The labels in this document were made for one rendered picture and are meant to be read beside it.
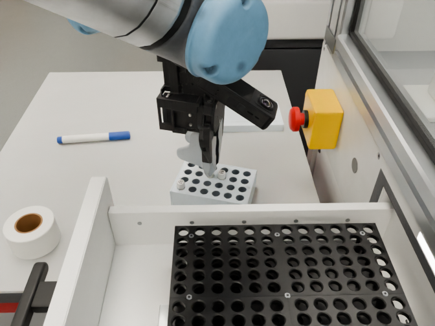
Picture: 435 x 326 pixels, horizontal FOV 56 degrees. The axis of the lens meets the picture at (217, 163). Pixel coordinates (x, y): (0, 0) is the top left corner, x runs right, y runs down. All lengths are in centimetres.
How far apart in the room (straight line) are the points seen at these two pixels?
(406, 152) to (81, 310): 35
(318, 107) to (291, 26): 50
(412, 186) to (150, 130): 54
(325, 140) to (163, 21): 42
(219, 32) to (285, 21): 80
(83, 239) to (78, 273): 4
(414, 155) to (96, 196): 33
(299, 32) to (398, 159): 69
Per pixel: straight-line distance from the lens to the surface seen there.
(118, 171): 75
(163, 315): 46
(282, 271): 42
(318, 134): 65
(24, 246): 63
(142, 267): 51
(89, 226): 44
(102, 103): 95
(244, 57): 33
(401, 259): 52
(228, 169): 68
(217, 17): 30
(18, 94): 271
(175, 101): 56
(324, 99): 66
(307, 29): 112
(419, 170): 43
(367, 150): 55
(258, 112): 55
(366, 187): 56
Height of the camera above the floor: 124
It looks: 40 degrees down
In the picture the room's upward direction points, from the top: straight up
